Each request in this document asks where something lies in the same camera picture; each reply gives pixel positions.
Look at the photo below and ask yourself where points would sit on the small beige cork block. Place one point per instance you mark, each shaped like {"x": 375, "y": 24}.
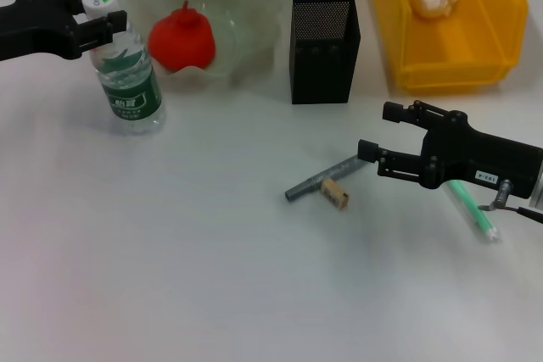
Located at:
{"x": 335, "y": 194}

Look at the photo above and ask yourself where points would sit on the red soft tomato toy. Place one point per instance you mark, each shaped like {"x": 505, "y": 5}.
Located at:
{"x": 182, "y": 40}

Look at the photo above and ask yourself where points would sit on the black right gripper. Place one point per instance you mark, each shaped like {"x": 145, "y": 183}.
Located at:
{"x": 488, "y": 158}

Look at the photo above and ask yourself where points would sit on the clear bottle with green label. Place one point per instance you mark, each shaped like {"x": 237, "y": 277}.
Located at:
{"x": 131, "y": 95}

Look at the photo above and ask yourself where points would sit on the black mesh pen holder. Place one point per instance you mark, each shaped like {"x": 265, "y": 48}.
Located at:
{"x": 322, "y": 74}

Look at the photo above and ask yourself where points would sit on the translucent green fruit bowl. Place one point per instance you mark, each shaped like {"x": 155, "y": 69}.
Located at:
{"x": 250, "y": 18}

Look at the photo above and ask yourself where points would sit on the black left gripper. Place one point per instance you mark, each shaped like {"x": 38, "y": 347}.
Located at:
{"x": 34, "y": 27}

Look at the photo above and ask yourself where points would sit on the grey marker pen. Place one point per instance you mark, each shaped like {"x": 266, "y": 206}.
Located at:
{"x": 305, "y": 186}

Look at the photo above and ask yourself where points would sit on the green pen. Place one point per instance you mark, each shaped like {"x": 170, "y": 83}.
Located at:
{"x": 477, "y": 215}

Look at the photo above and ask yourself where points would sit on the yellow plastic bin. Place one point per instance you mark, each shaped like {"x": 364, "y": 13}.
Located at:
{"x": 466, "y": 48}

